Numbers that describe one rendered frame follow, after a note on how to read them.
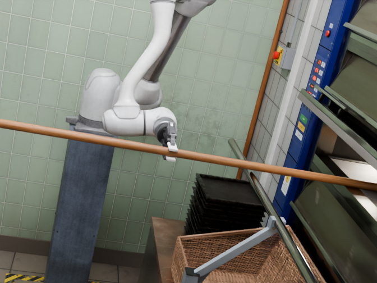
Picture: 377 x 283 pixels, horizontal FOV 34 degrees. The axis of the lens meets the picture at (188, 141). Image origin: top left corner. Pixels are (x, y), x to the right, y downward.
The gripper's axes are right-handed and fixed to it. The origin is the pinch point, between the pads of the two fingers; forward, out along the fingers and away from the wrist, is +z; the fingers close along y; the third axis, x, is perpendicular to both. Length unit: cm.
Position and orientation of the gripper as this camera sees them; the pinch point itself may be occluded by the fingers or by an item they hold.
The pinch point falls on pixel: (171, 151)
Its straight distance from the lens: 213.3
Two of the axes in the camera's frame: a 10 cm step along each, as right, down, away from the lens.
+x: -9.7, -1.7, -1.9
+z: 1.2, 3.4, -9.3
